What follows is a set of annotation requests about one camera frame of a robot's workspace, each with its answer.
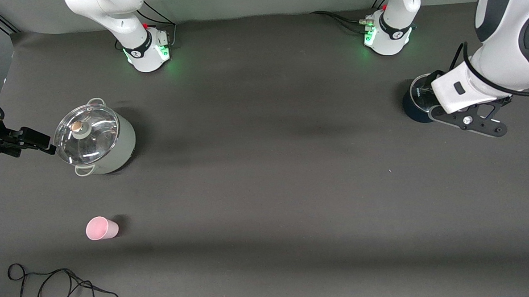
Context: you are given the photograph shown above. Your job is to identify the pink plastic cup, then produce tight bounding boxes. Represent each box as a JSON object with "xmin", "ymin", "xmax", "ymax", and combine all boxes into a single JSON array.
[{"xmin": 85, "ymin": 216, "xmax": 120, "ymax": 242}]

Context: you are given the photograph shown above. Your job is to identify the glass lid with blue knob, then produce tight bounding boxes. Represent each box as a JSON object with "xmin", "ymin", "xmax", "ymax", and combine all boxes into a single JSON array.
[{"xmin": 409, "ymin": 73, "xmax": 435, "ymax": 114}]

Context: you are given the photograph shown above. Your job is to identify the dark blue saucepan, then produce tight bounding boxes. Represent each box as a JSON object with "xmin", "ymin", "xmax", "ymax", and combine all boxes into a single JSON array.
[{"xmin": 401, "ymin": 72, "xmax": 438, "ymax": 124}]

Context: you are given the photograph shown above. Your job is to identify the grey-green cooking pot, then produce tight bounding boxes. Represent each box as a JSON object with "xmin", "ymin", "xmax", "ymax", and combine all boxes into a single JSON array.
[{"xmin": 52, "ymin": 96, "xmax": 137, "ymax": 178}]

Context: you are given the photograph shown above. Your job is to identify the dark grey table mat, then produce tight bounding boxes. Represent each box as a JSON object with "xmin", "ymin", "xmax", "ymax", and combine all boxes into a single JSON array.
[{"xmin": 0, "ymin": 0, "xmax": 529, "ymax": 297}]

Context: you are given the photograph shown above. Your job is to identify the black diagonal rail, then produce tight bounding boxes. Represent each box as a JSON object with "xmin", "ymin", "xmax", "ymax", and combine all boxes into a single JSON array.
[{"xmin": 0, "ymin": 5, "xmax": 20, "ymax": 36}]

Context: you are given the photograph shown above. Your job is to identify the thin black loose cable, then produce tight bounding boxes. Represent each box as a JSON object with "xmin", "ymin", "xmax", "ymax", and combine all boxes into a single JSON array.
[{"xmin": 0, "ymin": 259, "xmax": 124, "ymax": 297}]

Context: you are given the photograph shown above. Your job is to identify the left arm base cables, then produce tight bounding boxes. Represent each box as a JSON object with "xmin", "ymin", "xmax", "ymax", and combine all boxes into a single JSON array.
[{"xmin": 310, "ymin": 0, "xmax": 392, "ymax": 37}]

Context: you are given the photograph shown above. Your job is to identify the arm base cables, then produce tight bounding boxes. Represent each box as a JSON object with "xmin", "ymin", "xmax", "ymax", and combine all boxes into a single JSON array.
[
  {"xmin": 113, "ymin": 0, "xmax": 178, "ymax": 53},
  {"xmin": 310, "ymin": 0, "xmax": 392, "ymax": 37}
]

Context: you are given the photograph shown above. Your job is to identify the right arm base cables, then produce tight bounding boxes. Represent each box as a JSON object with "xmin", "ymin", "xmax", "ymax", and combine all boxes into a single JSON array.
[{"xmin": 113, "ymin": 0, "xmax": 178, "ymax": 53}]

